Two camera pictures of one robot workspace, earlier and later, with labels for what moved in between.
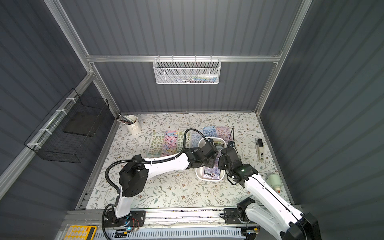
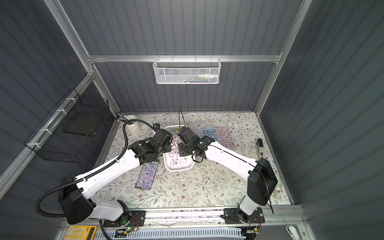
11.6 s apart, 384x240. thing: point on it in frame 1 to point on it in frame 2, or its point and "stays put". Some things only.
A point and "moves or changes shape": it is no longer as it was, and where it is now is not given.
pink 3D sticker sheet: [224, 132] stays put
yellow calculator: [80, 232] stays put
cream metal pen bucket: [134, 128] stays put
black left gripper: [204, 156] to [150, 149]
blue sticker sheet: [210, 131] stays put
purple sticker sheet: [213, 172] moves or changes shape
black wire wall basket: [62, 135] stays put
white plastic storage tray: [204, 173] to [172, 161]
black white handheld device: [260, 146] stays put
